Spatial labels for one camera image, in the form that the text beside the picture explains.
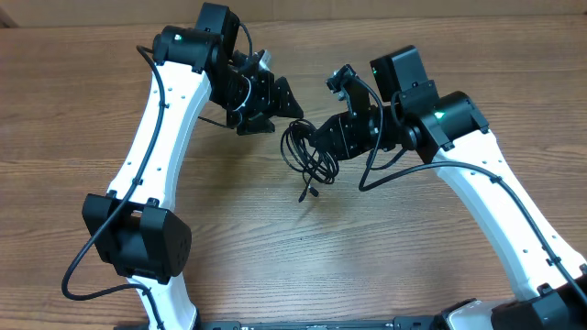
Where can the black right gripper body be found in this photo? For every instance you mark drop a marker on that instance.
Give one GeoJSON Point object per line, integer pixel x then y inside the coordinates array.
{"type": "Point", "coordinates": [359, 134]}

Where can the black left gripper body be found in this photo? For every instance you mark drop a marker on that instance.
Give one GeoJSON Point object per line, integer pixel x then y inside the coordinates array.
{"type": "Point", "coordinates": [257, 105]}

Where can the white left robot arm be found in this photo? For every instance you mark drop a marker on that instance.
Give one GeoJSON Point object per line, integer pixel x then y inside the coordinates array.
{"type": "Point", "coordinates": [133, 225]}

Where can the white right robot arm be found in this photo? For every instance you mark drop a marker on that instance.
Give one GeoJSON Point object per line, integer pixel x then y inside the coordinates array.
{"type": "Point", "coordinates": [404, 111]}

